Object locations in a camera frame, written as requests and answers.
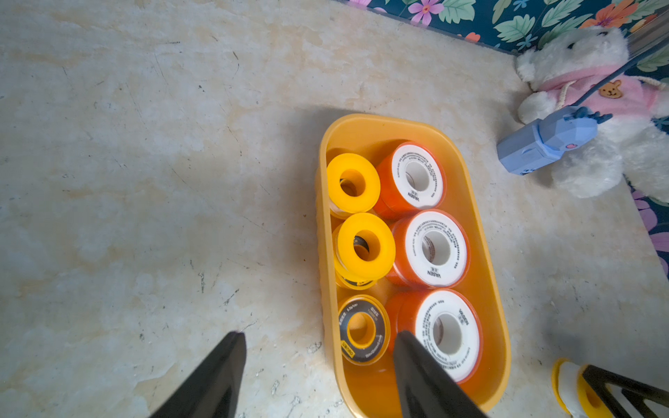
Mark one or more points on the orange white sealing tape roll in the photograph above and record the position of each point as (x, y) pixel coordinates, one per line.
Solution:
(445, 323)
(432, 251)
(411, 180)

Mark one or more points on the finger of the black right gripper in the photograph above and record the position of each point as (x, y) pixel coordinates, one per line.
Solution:
(623, 396)

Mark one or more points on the yellow plastic storage box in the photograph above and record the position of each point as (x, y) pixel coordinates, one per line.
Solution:
(372, 391)

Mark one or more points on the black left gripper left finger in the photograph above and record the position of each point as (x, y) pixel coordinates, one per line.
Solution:
(213, 389)

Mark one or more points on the black yellow sealing tape roll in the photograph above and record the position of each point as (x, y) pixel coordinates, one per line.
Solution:
(353, 285)
(364, 327)

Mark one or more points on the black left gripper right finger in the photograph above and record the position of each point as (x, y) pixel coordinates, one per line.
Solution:
(425, 389)

